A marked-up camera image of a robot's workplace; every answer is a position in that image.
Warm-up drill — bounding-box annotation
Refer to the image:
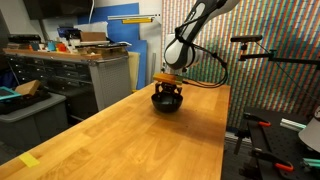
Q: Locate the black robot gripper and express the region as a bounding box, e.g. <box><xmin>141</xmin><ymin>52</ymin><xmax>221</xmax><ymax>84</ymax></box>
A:
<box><xmin>155</xmin><ymin>81</ymin><xmax>183</xmax><ymax>100</ymax></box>

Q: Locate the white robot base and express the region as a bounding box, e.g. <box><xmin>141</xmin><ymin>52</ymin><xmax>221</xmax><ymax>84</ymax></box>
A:
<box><xmin>297</xmin><ymin>106</ymin><xmax>320</xmax><ymax>154</ymax></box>

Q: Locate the black bowl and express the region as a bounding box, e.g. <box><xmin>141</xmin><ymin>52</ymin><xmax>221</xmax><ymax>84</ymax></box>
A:
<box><xmin>150</xmin><ymin>91</ymin><xmax>184</xmax><ymax>114</ymax></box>

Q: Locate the gray metal tube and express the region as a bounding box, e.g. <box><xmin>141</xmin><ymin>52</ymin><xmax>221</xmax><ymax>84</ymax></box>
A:
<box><xmin>149</xmin><ymin>52</ymin><xmax>157</xmax><ymax>84</ymax></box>

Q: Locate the beige foam board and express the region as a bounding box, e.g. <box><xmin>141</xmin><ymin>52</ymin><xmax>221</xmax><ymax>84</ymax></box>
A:
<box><xmin>128</xmin><ymin>51</ymin><xmax>141</xmax><ymax>92</ymax></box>

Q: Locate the gray drawer cabinet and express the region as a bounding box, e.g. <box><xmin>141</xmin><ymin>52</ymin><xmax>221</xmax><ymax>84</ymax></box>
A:
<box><xmin>4</xmin><ymin>53</ymin><xmax>133</xmax><ymax>113</ymax></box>

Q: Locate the blue foam board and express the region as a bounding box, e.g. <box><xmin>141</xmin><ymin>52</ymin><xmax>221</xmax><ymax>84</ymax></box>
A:
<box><xmin>77</xmin><ymin>2</ymin><xmax>148</xmax><ymax>90</ymax></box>

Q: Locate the yellow spirit level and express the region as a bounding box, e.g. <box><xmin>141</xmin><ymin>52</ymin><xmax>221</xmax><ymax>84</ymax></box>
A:
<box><xmin>121</xmin><ymin>17</ymin><xmax>154</xmax><ymax>25</ymax></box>

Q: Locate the brown cardboard box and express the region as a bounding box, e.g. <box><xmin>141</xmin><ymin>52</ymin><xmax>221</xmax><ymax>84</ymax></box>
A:
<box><xmin>79</xmin><ymin>31</ymin><xmax>108</xmax><ymax>43</ymax></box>

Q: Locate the orange small container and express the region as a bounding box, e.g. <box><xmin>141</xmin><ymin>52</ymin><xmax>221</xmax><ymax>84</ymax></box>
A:
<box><xmin>55</xmin><ymin>42</ymin><xmax>68</xmax><ymax>53</ymax></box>

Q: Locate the multicolour patterned backdrop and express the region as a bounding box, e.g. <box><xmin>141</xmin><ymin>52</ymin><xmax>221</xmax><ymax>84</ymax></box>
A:
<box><xmin>161</xmin><ymin>0</ymin><xmax>320</xmax><ymax>129</ymax></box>

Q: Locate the wooden shelf board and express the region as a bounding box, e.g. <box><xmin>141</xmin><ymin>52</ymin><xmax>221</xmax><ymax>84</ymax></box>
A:
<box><xmin>2</xmin><ymin>47</ymin><xmax>103</xmax><ymax>62</ymax></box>

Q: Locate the teal small cup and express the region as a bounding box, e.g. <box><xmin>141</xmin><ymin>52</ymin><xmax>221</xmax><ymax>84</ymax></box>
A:
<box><xmin>46</xmin><ymin>40</ymin><xmax>57</xmax><ymax>52</ymax></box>

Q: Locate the silver aluminium extrusion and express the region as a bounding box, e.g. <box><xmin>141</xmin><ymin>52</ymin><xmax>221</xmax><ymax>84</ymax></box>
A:
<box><xmin>279</xmin><ymin>118</ymin><xmax>307</xmax><ymax>132</ymax></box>

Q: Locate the black perforated breadboard table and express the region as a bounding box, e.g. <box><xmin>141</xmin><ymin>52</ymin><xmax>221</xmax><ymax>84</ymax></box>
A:
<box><xmin>233</xmin><ymin>106</ymin><xmax>320</xmax><ymax>180</ymax></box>

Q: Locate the gray storage bin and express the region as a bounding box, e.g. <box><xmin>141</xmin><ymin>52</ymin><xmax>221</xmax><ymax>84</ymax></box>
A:
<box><xmin>0</xmin><ymin>92</ymin><xmax>69</xmax><ymax>149</ymax></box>

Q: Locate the black monitor screen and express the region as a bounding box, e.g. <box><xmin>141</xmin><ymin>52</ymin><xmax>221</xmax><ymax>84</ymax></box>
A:
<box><xmin>22</xmin><ymin>0</ymin><xmax>95</xmax><ymax>20</ymax></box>

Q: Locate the brown cardboard block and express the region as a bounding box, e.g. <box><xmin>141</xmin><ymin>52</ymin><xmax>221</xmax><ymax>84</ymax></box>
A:
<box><xmin>14</xmin><ymin>79</ymin><xmax>42</xmax><ymax>97</ymax></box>

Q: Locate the black tray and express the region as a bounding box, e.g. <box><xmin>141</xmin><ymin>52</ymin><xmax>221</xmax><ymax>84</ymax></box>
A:
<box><xmin>0</xmin><ymin>88</ymin><xmax>53</xmax><ymax>116</ymax></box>

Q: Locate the black flat device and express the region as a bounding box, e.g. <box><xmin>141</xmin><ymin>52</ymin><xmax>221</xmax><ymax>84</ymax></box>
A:
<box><xmin>7</xmin><ymin>33</ymin><xmax>43</xmax><ymax>44</ymax></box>

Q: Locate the teal plastic piece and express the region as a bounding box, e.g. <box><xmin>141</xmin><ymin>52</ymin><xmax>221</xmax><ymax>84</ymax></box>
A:
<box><xmin>301</xmin><ymin>157</ymin><xmax>320</xmax><ymax>169</ymax></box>

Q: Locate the teal tray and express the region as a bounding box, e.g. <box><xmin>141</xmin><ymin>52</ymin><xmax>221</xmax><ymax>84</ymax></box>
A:
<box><xmin>0</xmin><ymin>86</ymin><xmax>23</xmax><ymax>102</ymax></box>

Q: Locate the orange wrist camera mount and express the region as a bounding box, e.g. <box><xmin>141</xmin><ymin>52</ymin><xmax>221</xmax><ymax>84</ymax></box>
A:
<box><xmin>152</xmin><ymin>72</ymin><xmax>185</xmax><ymax>85</ymax></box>

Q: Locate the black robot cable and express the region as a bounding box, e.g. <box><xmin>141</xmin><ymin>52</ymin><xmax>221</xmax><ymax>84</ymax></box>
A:
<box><xmin>174</xmin><ymin>19</ymin><xmax>231</xmax><ymax>90</ymax></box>

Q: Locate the white metal rail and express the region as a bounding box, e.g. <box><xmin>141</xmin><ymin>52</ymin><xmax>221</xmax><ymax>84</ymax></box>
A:
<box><xmin>107</xmin><ymin>13</ymin><xmax>162</xmax><ymax>21</ymax></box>

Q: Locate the black clamp with orange handle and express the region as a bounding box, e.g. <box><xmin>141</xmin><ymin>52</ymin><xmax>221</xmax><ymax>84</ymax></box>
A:
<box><xmin>250</xmin><ymin>148</ymin><xmax>295</xmax><ymax>173</ymax></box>
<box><xmin>243</xmin><ymin>112</ymin><xmax>272</xmax><ymax>128</ymax></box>

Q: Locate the black bar camera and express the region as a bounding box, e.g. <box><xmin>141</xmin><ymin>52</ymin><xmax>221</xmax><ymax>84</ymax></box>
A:
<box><xmin>230</xmin><ymin>34</ymin><xmax>264</xmax><ymax>44</ymax></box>

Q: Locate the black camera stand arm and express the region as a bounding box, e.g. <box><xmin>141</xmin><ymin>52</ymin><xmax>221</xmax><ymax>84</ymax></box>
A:
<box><xmin>238</xmin><ymin>41</ymin><xmax>320</xmax><ymax>71</ymax></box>

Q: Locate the white hanging cable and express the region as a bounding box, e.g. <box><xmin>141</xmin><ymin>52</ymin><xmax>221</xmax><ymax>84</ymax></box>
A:
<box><xmin>87</xmin><ymin>0</ymin><xmax>96</xmax><ymax>24</ymax></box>

